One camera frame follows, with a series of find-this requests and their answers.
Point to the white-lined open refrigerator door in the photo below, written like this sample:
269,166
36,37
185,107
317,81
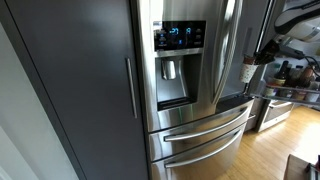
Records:
256,83

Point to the deep stainless freezer drawer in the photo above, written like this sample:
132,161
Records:
206,166

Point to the dark bottle orange label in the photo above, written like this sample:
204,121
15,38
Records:
306,78

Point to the grey tall cabinet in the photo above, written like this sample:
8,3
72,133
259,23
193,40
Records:
73,83

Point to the dark bottle black cap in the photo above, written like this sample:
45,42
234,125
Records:
281,75

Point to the deep clear door bin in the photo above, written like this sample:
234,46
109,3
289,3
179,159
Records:
293,96

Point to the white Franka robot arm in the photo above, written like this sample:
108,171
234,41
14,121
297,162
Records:
300,20

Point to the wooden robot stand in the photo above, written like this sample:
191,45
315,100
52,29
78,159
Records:
296,168

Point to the stainless steel oven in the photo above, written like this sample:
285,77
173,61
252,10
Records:
276,113

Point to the ice water dispenser panel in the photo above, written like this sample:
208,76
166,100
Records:
176,83

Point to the speckled paper cup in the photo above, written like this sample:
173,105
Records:
248,73

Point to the stainless steel refrigerator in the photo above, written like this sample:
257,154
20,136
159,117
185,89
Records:
186,140

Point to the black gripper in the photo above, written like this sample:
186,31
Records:
271,49

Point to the refrigerator door with dispenser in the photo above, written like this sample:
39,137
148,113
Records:
206,10

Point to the shallow stainless refrigerator drawer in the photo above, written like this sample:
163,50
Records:
186,133

